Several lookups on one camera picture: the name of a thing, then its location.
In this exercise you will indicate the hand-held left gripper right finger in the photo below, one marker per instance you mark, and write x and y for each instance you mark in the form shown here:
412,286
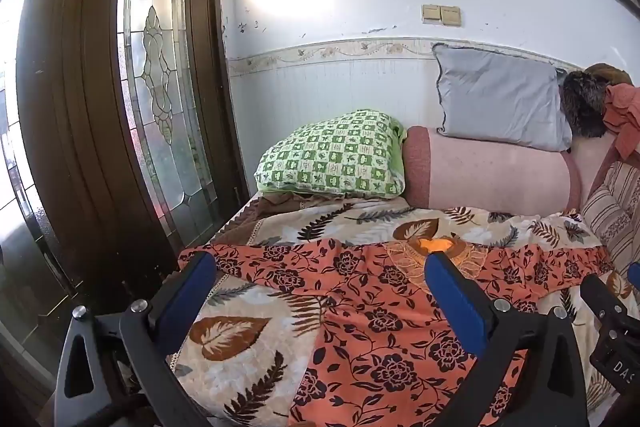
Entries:
455,302

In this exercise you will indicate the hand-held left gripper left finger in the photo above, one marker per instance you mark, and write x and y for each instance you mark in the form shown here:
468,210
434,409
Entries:
190,287

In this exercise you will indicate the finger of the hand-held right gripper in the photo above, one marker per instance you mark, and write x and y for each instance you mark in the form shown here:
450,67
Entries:
602,297
635,276

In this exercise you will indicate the orange floral garment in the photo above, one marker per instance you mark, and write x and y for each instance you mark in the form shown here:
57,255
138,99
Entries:
380,322

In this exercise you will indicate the leaf print blanket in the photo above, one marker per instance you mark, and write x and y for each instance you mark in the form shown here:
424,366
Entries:
235,332

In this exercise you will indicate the striped beige pillow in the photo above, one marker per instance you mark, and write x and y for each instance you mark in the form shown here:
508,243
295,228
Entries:
612,207

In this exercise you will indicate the brown bed sheet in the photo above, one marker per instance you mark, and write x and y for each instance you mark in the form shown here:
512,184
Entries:
260,209

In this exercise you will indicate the pink bolster cushion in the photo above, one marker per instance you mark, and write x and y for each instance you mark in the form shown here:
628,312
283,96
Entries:
490,174

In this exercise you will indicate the salmon pink cloth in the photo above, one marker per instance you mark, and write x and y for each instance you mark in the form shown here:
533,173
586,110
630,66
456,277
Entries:
625,112

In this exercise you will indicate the dark furry cloth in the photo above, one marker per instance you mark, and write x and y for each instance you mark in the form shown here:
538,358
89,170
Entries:
582,104

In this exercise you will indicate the green checked pillow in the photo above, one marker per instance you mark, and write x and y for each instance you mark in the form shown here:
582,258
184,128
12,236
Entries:
330,157

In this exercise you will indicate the grey pillow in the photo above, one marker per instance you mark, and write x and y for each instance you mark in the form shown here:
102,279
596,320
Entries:
500,102

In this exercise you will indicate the wooden door with stained glass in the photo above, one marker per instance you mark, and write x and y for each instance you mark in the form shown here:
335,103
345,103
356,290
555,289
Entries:
90,107

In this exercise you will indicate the beige light switch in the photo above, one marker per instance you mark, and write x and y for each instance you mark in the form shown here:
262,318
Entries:
431,14
450,16

